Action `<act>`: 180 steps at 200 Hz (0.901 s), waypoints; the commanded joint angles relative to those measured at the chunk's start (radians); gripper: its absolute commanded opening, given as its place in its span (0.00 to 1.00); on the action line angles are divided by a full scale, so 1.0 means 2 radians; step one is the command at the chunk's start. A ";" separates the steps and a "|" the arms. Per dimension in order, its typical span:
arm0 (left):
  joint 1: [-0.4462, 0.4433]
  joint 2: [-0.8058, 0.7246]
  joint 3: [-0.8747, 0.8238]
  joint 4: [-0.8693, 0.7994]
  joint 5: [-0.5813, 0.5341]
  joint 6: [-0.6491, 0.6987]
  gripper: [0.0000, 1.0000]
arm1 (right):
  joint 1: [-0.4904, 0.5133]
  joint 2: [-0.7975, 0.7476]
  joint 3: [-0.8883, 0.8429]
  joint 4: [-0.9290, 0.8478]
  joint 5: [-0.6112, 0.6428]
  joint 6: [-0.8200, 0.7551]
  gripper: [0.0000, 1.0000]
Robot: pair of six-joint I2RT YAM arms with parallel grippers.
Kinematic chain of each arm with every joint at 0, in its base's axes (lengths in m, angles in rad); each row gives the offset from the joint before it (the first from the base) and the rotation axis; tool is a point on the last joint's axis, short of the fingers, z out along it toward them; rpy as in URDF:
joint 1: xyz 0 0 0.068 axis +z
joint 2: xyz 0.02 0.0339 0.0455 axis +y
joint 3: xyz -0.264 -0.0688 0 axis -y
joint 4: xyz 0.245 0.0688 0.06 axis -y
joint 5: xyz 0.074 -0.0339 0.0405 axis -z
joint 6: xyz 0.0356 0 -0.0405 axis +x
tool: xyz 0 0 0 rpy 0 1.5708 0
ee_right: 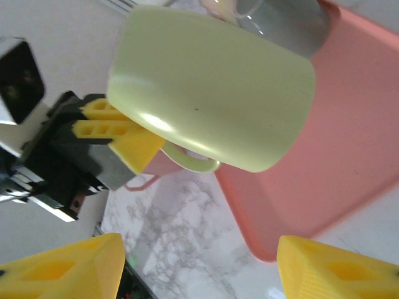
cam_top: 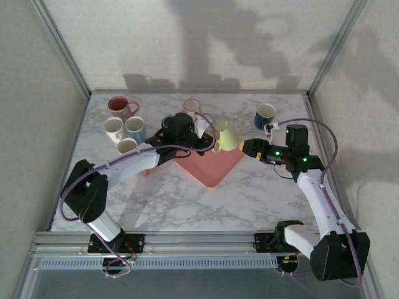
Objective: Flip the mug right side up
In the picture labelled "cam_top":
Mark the light green mug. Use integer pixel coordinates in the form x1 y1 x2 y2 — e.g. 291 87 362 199
211 120 241 153

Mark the dark teal mug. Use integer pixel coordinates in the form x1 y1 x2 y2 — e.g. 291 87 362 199
254 103 277 130

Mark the light blue mug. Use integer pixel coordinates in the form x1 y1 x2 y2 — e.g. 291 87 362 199
123 115 147 141

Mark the pale pink mug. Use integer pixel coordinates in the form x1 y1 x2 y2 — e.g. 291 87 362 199
117 138 138 156

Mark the white faceted mug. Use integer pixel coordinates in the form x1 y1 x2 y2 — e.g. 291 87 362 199
102 116 125 144

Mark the pink ghost print mug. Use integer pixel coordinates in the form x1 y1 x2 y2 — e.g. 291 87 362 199
107 95 140 123

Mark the beige pink mug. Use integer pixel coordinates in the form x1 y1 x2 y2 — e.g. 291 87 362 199
182 98 203 116

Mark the salmon pink plastic tray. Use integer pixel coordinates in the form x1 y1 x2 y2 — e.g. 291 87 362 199
171 141 246 189

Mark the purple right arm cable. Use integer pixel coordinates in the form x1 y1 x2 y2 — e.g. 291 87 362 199
276 116 365 287

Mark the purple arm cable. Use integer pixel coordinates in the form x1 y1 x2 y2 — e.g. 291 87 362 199
276 116 365 287
59 112 218 278

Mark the thin black cable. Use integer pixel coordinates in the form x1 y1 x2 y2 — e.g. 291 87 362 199
272 163 296 181

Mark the aluminium side rail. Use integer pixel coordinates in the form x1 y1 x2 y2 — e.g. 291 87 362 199
304 95 365 234

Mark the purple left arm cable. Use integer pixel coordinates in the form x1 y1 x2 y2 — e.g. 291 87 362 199
59 112 218 278

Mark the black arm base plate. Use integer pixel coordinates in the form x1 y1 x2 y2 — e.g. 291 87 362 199
87 233 147 254
254 232 312 253

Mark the aluminium frame post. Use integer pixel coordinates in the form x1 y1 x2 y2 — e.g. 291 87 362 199
361 273 385 299
11 250 43 299
30 0 92 98
306 0 370 98

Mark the aluminium front rail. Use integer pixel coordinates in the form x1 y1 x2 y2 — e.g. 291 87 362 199
29 230 370 257

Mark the grey slotted cable duct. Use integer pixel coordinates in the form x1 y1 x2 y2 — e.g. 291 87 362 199
37 259 280 270

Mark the aluminium lower frame post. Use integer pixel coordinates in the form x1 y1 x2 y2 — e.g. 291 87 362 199
361 273 385 299
11 250 43 299

